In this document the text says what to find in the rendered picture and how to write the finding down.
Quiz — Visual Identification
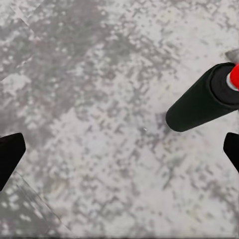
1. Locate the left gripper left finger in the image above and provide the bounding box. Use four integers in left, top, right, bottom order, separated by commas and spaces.
0, 133, 26, 192

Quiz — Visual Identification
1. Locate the pesticide atomizer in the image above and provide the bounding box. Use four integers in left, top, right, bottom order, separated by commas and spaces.
166, 46, 239, 132

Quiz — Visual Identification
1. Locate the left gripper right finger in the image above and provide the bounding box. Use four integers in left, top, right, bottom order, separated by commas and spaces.
223, 132, 239, 173

